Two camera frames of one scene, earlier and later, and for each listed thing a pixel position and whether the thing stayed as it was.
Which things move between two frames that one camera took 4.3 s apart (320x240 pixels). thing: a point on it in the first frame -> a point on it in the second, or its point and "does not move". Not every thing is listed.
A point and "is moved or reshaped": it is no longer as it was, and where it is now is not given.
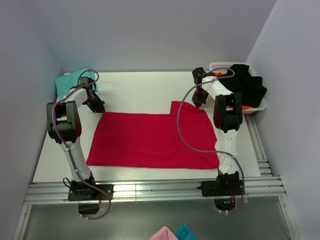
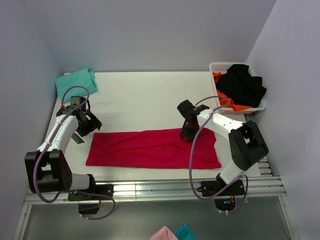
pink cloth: (164, 233) does not move
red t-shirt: (153, 140) is moved or reshaped
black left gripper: (96, 104) -> (90, 122)
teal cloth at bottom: (183, 233) does not move
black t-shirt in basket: (251, 88) does not move
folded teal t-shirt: (66, 82) does not move
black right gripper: (199, 97) -> (188, 130)
